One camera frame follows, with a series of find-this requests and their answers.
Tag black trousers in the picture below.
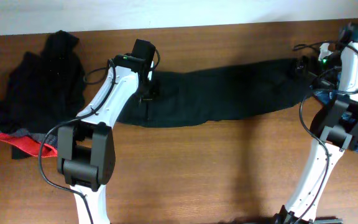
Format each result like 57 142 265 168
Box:
117 58 312 128

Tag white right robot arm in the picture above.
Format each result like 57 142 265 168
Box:
271 22 358 224

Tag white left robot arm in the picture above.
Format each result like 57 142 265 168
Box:
57 39 160 223

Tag black garment pile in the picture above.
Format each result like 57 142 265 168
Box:
0 30 85 134

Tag red and grey garment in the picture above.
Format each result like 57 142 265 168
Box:
0 129 58 158

